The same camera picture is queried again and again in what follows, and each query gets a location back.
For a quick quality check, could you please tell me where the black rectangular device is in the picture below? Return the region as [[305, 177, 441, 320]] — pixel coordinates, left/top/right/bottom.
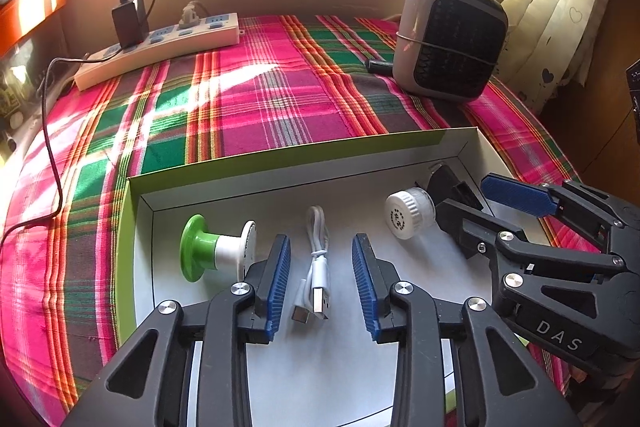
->
[[426, 164, 483, 210]]

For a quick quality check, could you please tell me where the orange tray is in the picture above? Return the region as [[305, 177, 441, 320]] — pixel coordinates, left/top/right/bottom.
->
[[0, 0, 66, 55]]

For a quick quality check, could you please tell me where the white usb cable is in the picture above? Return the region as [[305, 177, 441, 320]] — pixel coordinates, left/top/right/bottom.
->
[[290, 204, 332, 325]]

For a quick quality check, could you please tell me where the green white spool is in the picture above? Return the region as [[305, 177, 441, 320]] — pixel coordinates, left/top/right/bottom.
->
[[179, 215, 257, 283]]

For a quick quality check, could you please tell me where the black charger adapter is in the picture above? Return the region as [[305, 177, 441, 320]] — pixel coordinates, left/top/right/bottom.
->
[[112, 0, 149, 50]]

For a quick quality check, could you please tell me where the grey black small heater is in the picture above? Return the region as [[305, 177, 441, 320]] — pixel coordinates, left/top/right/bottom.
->
[[364, 0, 508, 102]]

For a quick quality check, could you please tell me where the white plug in strip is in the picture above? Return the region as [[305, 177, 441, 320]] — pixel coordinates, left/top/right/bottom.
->
[[178, 0, 209, 29]]

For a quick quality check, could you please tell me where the white round cap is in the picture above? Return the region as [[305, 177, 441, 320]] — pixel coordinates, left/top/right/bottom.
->
[[384, 187, 436, 241]]

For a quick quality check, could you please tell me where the black charger cable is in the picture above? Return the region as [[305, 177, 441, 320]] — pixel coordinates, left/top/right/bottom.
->
[[0, 0, 158, 249]]

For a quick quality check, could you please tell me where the white power strip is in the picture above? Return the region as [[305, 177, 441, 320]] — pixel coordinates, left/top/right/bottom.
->
[[74, 13, 240, 91]]

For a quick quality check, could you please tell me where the plaid tablecloth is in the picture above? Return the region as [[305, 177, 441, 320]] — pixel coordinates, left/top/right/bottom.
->
[[1, 15, 577, 426]]

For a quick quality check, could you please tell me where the white green cardboard box tray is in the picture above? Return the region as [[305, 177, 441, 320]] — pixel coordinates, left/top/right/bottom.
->
[[114, 126, 551, 427]]

